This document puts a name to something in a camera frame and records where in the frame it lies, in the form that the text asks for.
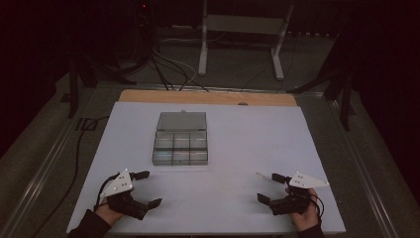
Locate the right hand-held gripper black cable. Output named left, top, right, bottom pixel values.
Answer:
left=308, top=193, right=326, bottom=220

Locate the black tripod stand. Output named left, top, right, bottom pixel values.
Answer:
left=286, top=63, right=358, bottom=132
left=66, top=54, right=137, bottom=120

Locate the clear plastic compartment box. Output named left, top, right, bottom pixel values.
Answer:
left=151, top=110, right=209, bottom=167

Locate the white table sheet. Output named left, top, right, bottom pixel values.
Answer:
left=65, top=101, right=347, bottom=235

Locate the person's left hand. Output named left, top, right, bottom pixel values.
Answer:
left=94, top=201, right=126, bottom=226

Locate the aluminium floor rail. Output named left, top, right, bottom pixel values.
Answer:
left=325, top=95, right=401, bottom=238
left=0, top=90, right=97, bottom=238

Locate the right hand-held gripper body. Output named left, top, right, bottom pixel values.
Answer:
left=268, top=171, right=331, bottom=217

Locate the person's right hand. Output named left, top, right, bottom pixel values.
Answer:
left=284, top=187, right=321, bottom=233

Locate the hand-held gripper black cable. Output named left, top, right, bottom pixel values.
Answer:
left=93, top=172, right=121, bottom=213
left=308, top=193, right=326, bottom=220

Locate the white cable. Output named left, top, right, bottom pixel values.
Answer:
left=152, top=49, right=198, bottom=87

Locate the white metal stand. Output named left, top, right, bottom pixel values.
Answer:
left=197, top=0, right=295, bottom=81

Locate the left hand-held gripper black cable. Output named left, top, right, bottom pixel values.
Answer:
left=93, top=172, right=121, bottom=213

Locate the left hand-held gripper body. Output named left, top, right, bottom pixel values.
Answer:
left=99, top=169, right=149, bottom=221

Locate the bundle of black cables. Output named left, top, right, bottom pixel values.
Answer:
left=145, top=46, right=210, bottom=93

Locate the long black floor cable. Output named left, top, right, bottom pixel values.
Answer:
left=32, top=115, right=111, bottom=238

